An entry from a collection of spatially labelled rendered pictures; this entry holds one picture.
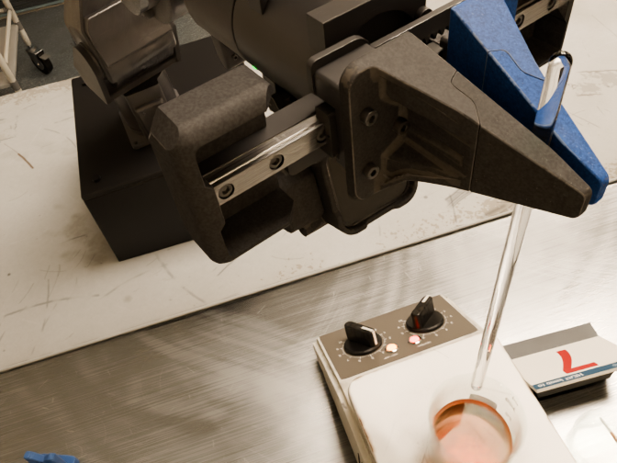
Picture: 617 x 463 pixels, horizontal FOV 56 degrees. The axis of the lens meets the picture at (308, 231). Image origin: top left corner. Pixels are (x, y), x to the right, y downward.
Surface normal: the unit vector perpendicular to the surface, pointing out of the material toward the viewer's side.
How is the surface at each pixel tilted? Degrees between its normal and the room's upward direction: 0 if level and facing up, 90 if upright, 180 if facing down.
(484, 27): 20
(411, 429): 0
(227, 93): 1
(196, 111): 1
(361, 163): 89
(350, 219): 72
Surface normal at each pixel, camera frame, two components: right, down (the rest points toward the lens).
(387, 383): -0.11, -0.64
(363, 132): 0.59, 0.57
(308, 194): 0.54, 0.35
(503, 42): 0.11, -0.41
